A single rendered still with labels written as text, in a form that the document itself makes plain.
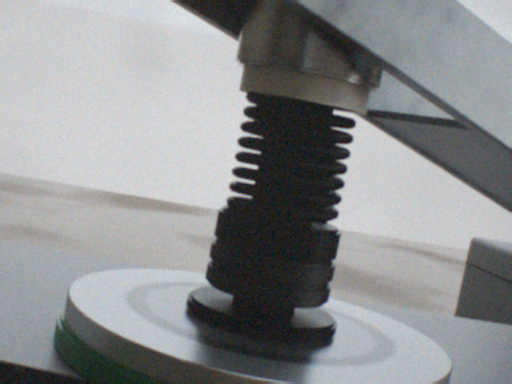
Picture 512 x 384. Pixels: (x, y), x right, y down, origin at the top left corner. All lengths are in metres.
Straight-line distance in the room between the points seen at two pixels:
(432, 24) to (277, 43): 0.08
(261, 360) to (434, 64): 0.17
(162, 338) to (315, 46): 0.16
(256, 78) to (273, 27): 0.03
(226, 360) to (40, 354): 0.10
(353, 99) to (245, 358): 0.14
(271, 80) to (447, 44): 0.09
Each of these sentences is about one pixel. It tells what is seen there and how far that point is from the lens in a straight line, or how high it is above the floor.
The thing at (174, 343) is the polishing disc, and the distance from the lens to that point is 0.37.
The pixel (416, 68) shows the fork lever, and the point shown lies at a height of 1.04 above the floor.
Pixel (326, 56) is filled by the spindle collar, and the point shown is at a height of 1.04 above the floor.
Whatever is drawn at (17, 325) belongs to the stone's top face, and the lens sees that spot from 0.45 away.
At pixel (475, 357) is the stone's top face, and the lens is 0.59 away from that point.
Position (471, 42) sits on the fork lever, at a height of 1.06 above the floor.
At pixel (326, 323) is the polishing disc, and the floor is 0.90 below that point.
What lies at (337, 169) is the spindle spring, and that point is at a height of 0.98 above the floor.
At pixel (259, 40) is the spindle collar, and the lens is 0.41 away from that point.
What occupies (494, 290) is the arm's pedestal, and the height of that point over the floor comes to 0.76.
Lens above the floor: 1.00
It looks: 3 degrees down
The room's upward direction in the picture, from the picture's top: 11 degrees clockwise
